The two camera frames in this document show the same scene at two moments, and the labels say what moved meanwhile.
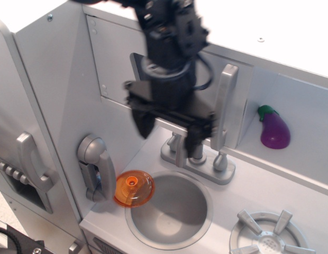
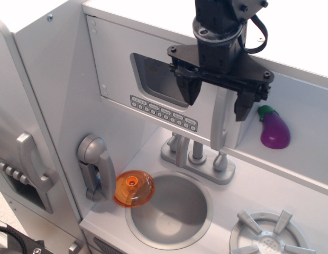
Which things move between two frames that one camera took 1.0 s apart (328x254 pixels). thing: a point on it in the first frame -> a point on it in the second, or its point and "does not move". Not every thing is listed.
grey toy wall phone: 97,169 does not move
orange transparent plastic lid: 134,189 does not move
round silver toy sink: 178,214 does not move
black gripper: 176,100 -> 225,63
